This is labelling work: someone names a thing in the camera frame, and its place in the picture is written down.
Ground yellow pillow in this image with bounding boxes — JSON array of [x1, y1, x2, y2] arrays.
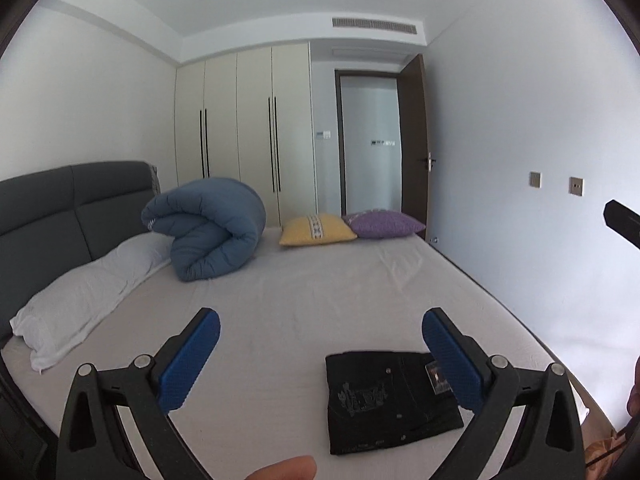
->
[[278, 213, 359, 248]]

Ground black pants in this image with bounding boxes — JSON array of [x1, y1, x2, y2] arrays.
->
[[325, 351, 465, 456]]

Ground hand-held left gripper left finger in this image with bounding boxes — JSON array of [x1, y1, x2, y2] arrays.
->
[[55, 306, 222, 480]]

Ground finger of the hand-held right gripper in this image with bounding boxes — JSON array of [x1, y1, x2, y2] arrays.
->
[[603, 200, 640, 250]]

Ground cream wardrobe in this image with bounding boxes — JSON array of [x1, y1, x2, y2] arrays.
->
[[174, 42, 319, 229]]

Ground ceiling air vent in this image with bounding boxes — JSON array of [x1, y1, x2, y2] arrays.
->
[[332, 17, 418, 35]]

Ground bed with white sheet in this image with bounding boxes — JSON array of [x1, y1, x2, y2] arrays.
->
[[0, 225, 592, 480]]

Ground blue rolled duvet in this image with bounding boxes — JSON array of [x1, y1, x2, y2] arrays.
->
[[141, 176, 268, 282]]

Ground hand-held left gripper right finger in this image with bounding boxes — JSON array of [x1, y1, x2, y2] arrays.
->
[[421, 307, 586, 480]]

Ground person's left hand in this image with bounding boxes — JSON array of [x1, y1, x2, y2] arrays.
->
[[235, 455, 318, 480]]

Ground white pillow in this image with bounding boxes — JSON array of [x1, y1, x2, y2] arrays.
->
[[10, 232, 174, 374]]

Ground dark door frame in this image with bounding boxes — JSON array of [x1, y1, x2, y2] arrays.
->
[[333, 68, 402, 219]]

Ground peach cloth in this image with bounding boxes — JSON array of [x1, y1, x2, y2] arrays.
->
[[584, 432, 632, 472]]

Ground purple pillow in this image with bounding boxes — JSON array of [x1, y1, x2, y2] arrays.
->
[[342, 210, 427, 240]]

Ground grey upholstered headboard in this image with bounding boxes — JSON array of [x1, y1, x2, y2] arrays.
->
[[0, 161, 162, 345]]

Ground brown wooden door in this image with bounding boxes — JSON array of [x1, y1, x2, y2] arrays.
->
[[399, 53, 432, 241]]

